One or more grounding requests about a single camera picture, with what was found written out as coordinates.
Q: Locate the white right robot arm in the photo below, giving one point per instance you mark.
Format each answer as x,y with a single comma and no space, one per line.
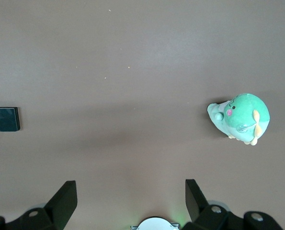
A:
154,225

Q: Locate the green dinosaur plush toy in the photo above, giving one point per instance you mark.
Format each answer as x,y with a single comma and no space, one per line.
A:
245,115

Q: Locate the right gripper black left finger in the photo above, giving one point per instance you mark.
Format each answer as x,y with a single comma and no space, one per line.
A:
58,208

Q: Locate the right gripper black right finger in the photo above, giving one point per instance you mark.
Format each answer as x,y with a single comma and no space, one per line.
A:
197,206

